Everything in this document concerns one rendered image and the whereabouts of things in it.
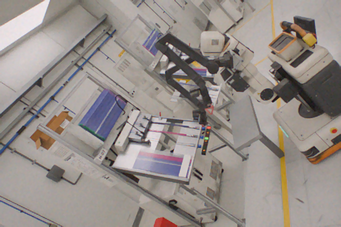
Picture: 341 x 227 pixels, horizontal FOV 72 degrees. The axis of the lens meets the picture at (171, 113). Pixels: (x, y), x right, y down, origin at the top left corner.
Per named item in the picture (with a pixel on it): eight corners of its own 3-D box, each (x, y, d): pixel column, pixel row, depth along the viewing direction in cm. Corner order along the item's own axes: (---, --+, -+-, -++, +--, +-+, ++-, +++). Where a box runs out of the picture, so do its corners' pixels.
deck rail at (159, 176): (189, 183, 196) (188, 179, 192) (188, 185, 195) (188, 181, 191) (114, 169, 215) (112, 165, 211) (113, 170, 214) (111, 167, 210)
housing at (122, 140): (143, 119, 259) (140, 110, 249) (125, 155, 226) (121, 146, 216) (136, 118, 261) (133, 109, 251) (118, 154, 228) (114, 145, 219)
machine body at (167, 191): (226, 165, 282) (189, 137, 262) (218, 224, 235) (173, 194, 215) (190, 177, 325) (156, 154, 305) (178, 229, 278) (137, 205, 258)
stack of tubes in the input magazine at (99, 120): (127, 103, 244) (105, 87, 236) (105, 140, 210) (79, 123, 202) (121, 108, 253) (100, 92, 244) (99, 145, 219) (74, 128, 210)
